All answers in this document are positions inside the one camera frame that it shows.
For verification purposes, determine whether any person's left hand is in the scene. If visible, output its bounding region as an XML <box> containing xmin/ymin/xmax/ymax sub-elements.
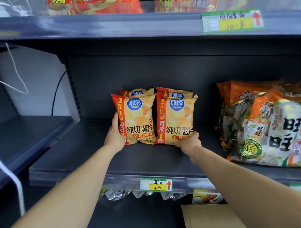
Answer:
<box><xmin>102</xmin><ymin>112</ymin><xmax>127</xmax><ymax>154</ymax></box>

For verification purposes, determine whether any person's right hand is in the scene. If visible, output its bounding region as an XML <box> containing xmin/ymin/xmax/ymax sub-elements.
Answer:
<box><xmin>173</xmin><ymin>131</ymin><xmax>204</xmax><ymax>164</ymax></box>

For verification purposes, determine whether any orange rice cracker bag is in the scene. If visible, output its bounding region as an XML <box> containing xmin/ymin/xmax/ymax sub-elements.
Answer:
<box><xmin>225</xmin><ymin>85</ymin><xmax>301</xmax><ymax>171</ymax></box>
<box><xmin>214</xmin><ymin>79</ymin><xmax>290</xmax><ymax>150</ymax></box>

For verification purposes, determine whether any dark grey metal shelf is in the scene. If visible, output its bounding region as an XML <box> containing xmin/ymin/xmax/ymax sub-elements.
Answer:
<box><xmin>0</xmin><ymin>0</ymin><xmax>301</xmax><ymax>228</ymax></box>
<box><xmin>0</xmin><ymin>41</ymin><xmax>82</xmax><ymax>192</ymax></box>

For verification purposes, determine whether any plain brown cardboard box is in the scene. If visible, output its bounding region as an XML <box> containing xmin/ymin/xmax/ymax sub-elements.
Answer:
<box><xmin>181</xmin><ymin>203</ymin><xmax>248</xmax><ymax>228</ymax></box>

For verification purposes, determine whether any red rice cracker bag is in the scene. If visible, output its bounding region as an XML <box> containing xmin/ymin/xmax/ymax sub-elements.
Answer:
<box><xmin>47</xmin><ymin>0</ymin><xmax>144</xmax><ymax>17</ymax></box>
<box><xmin>155</xmin><ymin>0</ymin><xmax>251</xmax><ymax>13</ymax></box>

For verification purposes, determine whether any person's right forearm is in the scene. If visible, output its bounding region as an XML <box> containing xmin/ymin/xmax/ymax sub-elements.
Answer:
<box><xmin>189</xmin><ymin>144</ymin><xmax>301</xmax><ymax>228</ymax></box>

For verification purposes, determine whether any person's left forearm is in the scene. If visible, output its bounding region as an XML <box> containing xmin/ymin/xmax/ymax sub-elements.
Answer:
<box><xmin>0</xmin><ymin>143</ymin><xmax>120</xmax><ymax>228</ymax></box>

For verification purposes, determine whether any yellow silver nut pouch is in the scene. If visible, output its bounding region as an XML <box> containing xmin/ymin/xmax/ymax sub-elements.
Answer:
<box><xmin>132</xmin><ymin>190</ymin><xmax>154</xmax><ymax>199</ymax></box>
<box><xmin>192</xmin><ymin>189</ymin><xmax>224</xmax><ymax>205</ymax></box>
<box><xmin>161</xmin><ymin>191</ymin><xmax>187</xmax><ymax>201</ymax></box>

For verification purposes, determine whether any yellow clear snack packet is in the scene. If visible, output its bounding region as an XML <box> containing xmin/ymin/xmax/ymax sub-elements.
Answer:
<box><xmin>104</xmin><ymin>190</ymin><xmax>132</xmax><ymax>201</ymax></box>

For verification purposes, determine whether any thin black cable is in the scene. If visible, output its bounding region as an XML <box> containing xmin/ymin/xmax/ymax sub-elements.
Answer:
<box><xmin>50</xmin><ymin>71</ymin><xmax>68</xmax><ymax>116</ymax></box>

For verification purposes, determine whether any long white hanging cable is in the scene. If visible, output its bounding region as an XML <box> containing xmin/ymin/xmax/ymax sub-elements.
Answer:
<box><xmin>0</xmin><ymin>149</ymin><xmax>26</xmax><ymax>218</ymax></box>

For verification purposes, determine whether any thin white looped cable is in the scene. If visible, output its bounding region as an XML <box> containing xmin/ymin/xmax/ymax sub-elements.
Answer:
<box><xmin>0</xmin><ymin>42</ymin><xmax>29</xmax><ymax>95</ymax></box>

